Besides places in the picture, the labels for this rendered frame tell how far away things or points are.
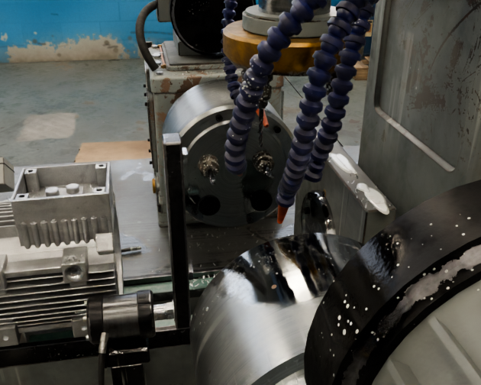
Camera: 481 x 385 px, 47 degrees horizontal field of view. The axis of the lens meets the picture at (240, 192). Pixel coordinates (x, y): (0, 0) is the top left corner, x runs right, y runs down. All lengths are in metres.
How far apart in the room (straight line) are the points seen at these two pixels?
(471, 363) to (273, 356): 0.28
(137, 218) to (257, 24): 0.78
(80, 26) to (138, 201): 4.92
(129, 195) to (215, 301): 0.93
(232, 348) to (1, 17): 6.00
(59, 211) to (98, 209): 0.05
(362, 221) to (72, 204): 0.37
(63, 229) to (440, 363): 0.60
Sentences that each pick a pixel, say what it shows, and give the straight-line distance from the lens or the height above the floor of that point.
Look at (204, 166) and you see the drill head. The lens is 0.96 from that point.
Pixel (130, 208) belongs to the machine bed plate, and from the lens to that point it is 1.40.
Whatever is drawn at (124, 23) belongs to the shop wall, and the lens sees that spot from 6.22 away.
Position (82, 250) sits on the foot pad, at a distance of 0.74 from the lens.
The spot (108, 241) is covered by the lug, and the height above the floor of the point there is 1.08.
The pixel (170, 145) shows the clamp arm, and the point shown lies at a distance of 0.58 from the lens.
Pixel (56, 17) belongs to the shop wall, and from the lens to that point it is 6.28.
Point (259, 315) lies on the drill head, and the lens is 0.50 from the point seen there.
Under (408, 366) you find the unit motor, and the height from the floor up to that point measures 1.32.
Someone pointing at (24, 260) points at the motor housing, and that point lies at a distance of 0.77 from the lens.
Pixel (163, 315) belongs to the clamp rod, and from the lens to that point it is 0.71.
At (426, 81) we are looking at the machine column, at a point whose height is 1.26.
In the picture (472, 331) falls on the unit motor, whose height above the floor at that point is 1.34.
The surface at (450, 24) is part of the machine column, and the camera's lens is 0.76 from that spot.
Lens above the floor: 1.47
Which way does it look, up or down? 27 degrees down
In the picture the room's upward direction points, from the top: straight up
